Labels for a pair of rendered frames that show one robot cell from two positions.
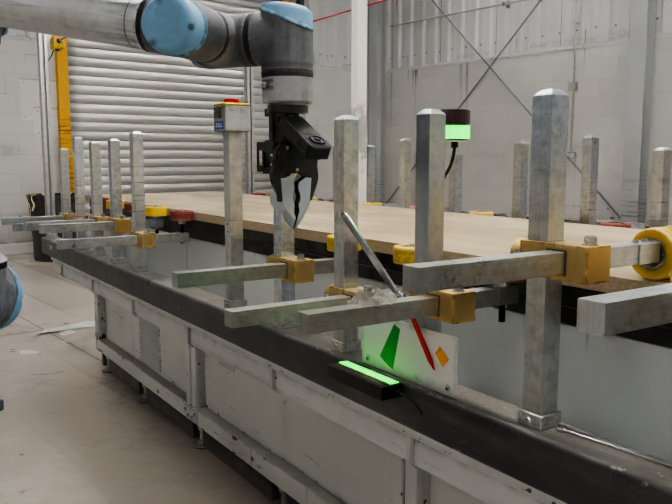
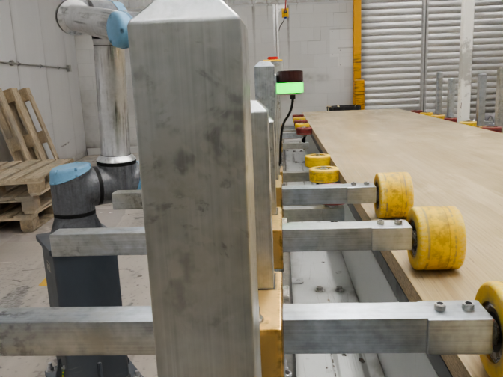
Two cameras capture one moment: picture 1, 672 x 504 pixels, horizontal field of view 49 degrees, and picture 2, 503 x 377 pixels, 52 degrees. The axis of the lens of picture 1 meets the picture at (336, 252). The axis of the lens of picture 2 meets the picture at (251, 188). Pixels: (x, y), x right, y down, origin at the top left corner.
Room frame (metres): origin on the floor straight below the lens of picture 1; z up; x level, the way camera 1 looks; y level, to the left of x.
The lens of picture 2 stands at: (0.27, -0.83, 1.14)
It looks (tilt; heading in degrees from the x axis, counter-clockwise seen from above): 12 degrees down; 37
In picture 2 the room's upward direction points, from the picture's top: 2 degrees counter-clockwise
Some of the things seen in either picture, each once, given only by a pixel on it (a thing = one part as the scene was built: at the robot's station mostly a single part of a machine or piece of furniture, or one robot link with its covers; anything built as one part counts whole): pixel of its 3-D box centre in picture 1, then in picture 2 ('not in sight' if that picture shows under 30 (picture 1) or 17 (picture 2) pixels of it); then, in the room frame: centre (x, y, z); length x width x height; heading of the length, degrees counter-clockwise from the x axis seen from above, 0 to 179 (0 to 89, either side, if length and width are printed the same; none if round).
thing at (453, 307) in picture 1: (438, 300); not in sight; (1.22, -0.17, 0.85); 0.13 x 0.06 x 0.05; 33
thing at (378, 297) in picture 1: (375, 295); not in sight; (1.13, -0.06, 0.87); 0.09 x 0.07 x 0.02; 123
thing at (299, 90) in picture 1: (286, 92); not in sight; (1.29, 0.09, 1.20); 0.10 x 0.09 x 0.05; 125
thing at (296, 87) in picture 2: (452, 132); (290, 87); (1.27, -0.20, 1.13); 0.06 x 0.06 x 0.02
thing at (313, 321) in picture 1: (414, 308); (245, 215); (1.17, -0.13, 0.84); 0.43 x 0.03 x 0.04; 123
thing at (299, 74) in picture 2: (452, 117); (289, 76); (1.27, -0.20, 1.15); 0.06 x 0.06 x 0.02
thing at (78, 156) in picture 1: (79, 193); not in sight; (3.12, 1.08, 0.94); 0.03 x 0.03 x 0.48; 33
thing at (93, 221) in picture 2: not in sight; (75, 223); (1.36, 0.83, 0.65); 0.19 x 0.19 x 0.10
